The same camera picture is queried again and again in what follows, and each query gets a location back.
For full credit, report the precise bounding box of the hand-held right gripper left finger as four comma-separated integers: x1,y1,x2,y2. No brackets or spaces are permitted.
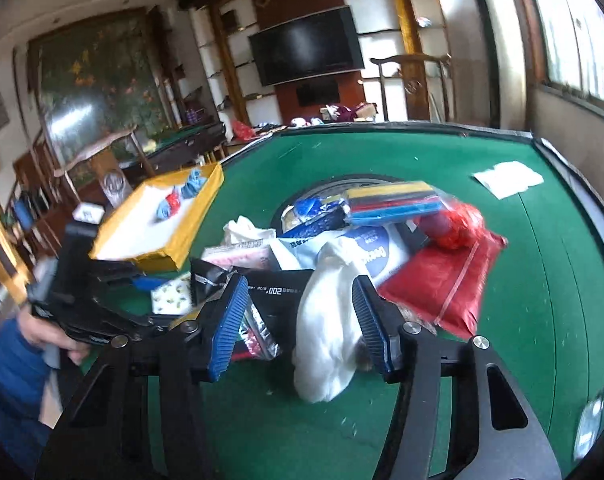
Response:
34,274,251,480

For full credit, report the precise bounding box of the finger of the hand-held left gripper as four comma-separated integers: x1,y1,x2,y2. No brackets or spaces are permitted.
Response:
89,259,156,292
69,305,184,347

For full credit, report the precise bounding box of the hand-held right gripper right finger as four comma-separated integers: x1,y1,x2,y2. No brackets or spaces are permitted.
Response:
352,275,563,480

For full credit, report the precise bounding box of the yellow-green patterned small packet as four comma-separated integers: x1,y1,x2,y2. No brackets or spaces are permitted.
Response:
151,272,194,315

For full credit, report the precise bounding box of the silver and red foil packet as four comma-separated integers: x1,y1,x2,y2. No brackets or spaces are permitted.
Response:
231,299,281,362

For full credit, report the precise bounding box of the white cloth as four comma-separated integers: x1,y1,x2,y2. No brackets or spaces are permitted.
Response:
292,237,379,404

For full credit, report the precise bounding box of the small glossy black pouch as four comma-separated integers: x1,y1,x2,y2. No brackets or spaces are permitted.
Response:
189,257,234,307

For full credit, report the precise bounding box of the yellow cardboard box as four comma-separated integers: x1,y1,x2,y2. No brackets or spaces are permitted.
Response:
89,162,226,272

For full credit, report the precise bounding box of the large black packet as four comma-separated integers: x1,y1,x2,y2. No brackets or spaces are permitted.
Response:
241,268,319,352

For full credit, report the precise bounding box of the pink packet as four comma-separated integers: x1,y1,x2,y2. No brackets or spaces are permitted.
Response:
202,240,279,274

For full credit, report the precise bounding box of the white and blue wipes packet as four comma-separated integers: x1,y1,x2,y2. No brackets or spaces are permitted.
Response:
277,224,414,292

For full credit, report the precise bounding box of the white plastic bag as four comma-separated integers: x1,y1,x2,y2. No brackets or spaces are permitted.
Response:
223,216,278,249

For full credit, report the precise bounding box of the blue patterned packet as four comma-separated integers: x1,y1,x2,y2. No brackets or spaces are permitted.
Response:
279,194,351,239

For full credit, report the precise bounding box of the zip bag of colourful cloths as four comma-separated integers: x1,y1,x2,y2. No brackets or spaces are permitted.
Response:
344,180,446,226

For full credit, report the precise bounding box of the red plastic bag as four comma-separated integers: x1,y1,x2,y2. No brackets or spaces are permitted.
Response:
416,203,486,250

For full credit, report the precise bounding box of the person's left forearm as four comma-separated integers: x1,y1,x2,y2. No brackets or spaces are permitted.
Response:
0,317,65,480

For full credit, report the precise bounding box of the person's left hand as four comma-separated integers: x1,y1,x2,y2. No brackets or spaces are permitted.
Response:
22,310,91,367

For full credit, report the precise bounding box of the red cloth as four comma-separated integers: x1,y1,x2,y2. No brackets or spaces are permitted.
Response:
156,191,184,222

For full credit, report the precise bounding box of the wooden chair with round medallion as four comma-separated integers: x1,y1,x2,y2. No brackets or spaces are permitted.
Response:
370,53,456,122
53,127,154,207

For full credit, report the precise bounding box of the blue towel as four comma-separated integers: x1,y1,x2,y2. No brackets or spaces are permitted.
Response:
179,169,209,199

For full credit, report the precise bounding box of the dark mahjong table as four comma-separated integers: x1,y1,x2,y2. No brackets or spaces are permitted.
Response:
117,121,229,182

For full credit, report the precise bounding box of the white paper sheet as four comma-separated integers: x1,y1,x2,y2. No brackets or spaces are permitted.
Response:
471,160,546,200

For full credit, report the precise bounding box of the large floral painting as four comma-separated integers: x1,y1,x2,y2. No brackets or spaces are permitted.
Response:
28,6,177,162

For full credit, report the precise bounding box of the cluttered low wooden table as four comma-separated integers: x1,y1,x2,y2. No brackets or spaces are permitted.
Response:
231,101,383,142

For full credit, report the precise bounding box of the black television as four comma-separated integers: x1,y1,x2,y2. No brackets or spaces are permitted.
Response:
248,5,366,87

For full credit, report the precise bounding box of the standing air conditioner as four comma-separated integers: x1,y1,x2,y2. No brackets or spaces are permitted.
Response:
474,0,529,131

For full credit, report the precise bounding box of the window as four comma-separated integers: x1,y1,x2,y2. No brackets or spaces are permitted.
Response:
521,0,604,113

